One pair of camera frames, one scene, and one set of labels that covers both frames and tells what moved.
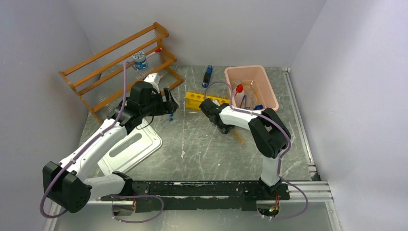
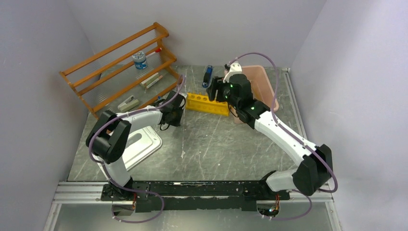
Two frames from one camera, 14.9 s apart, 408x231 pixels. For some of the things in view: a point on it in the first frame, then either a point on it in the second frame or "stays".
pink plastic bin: [258, 89] stays
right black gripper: [224, 129] -> [217, 83]
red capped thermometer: [157, 50] stays
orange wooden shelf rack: [97, 79] stays
